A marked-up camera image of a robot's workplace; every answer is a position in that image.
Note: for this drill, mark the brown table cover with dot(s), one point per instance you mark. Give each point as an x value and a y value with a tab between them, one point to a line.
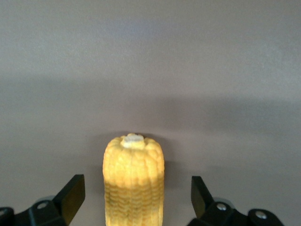
150	58

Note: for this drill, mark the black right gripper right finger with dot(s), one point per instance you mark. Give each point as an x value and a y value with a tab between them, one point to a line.
211	214

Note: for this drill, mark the yellow corn cob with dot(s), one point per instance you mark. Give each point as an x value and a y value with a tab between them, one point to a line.
134	176

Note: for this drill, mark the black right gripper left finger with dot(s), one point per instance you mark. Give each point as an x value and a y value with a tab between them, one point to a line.
58	209

